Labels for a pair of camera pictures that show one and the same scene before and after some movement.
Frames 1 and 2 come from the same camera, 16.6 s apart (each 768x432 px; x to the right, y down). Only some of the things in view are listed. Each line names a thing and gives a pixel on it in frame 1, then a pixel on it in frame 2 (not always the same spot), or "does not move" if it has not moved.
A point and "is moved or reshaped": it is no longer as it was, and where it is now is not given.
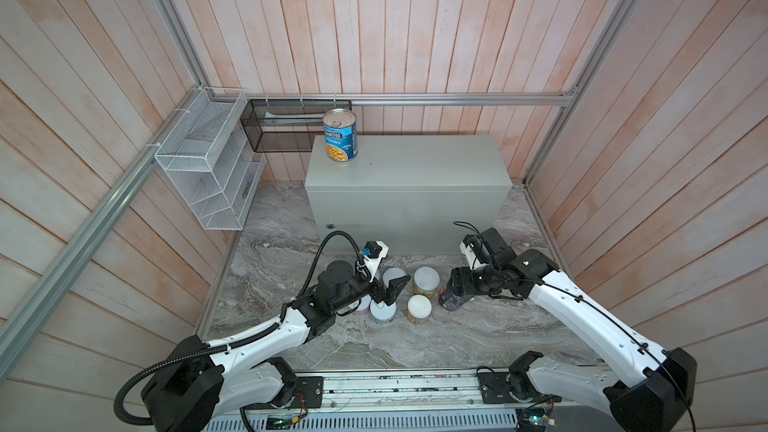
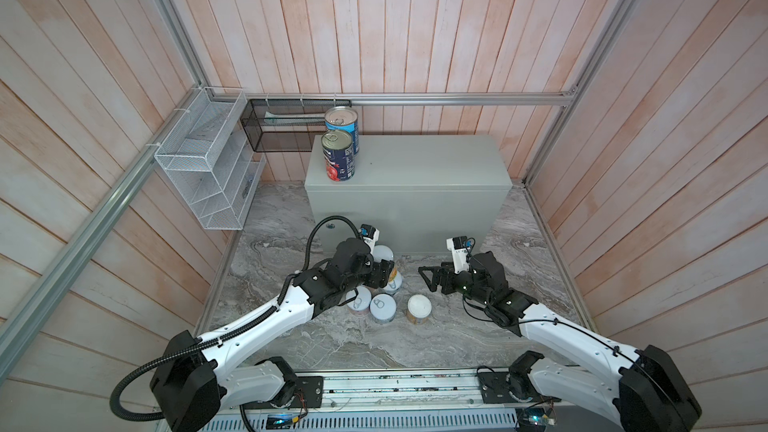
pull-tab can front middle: x=382 y=312 does not move
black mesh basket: x=287 y=125 does not move
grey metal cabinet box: x=419 y=194 does not move
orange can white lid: x=426 y=280 is moved or reshaped
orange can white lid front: x=419 y=308 does not move
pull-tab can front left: x=364 y=304 does not move
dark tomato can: x=450 y=300 → x=339 y=154
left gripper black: x=391 y=292 → x=379 y=273
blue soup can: x=340 y=131 does not move
